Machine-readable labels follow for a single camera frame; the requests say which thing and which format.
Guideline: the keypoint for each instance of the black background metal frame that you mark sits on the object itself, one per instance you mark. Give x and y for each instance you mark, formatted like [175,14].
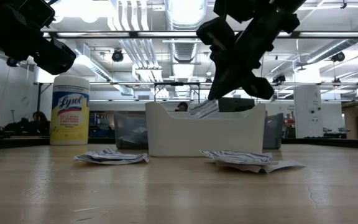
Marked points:
[176,83]

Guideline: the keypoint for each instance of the white square column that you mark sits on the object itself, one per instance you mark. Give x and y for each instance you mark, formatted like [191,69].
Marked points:
[308,124]

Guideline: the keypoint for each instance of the white plastic bin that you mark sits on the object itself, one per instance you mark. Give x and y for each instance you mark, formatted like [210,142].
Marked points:
[204,137]

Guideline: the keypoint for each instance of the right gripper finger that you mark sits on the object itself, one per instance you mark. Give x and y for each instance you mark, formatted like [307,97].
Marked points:
[219,81]
[233,82]

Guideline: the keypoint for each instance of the black monitor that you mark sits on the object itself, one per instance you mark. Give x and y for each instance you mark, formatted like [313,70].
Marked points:
[238,105]

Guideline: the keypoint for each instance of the yellow Lysol wipes canister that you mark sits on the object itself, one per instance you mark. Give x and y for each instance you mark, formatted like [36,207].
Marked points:
[70,124]

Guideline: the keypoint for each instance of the black ceiling lamp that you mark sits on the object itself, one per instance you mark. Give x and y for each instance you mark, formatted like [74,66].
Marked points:
[338,57]
[12,63]
[280,78]
[117,55]

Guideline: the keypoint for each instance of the person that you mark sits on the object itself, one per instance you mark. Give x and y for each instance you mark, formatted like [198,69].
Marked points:
[40,119]
[182,106]

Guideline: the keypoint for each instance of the grey translucent plastic bin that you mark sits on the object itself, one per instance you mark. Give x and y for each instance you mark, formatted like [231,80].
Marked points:
[273,130]
[129,130]

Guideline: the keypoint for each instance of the black rig beam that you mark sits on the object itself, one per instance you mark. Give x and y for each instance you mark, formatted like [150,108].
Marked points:
[166,34]

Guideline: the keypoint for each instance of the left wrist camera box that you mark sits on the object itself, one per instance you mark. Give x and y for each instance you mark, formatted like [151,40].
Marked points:
[39,12]

